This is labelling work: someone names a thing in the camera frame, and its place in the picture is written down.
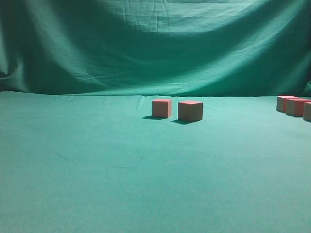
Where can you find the pink cube placed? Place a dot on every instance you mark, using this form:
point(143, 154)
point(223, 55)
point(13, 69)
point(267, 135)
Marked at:
point(190, 111)
point(161, 108)

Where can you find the green cloth backdrop and cover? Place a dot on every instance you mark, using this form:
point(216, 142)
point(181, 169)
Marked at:
point(81, 153)

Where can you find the pink cube far back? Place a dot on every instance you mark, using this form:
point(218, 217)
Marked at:
point(281, 103)

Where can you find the pink cube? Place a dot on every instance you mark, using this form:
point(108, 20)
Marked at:
point(281, 103)
point(295, 106)

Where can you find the pink cube middle right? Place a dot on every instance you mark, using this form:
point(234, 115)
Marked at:
point(295, 106)

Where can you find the pink cube right edge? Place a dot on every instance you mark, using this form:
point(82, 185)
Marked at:
point(307, 111)

